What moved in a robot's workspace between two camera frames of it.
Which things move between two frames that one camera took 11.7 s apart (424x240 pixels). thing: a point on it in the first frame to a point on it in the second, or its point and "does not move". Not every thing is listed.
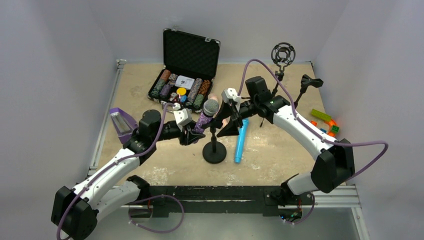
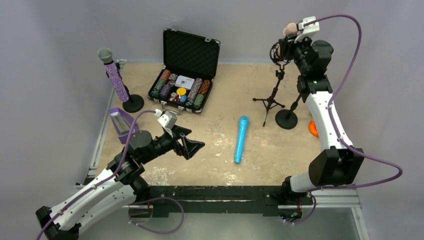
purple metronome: (123, 125) does not move
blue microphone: (241, 141) does not move
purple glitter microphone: (210, 108) to (106, 55)
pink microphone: (213, 96) to (290, 29)
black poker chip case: (190, 64) does not move
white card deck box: (185, 82) does not move
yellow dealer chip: (181, 91) does not move
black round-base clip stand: (214, 152) to (135, 103)
